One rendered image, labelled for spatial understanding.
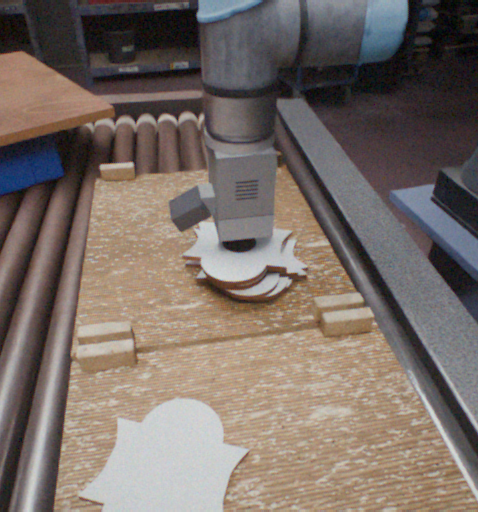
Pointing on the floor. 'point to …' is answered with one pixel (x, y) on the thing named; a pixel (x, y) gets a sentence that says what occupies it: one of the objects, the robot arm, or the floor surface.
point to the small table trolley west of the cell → (317, 83)
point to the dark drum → (367, 83)
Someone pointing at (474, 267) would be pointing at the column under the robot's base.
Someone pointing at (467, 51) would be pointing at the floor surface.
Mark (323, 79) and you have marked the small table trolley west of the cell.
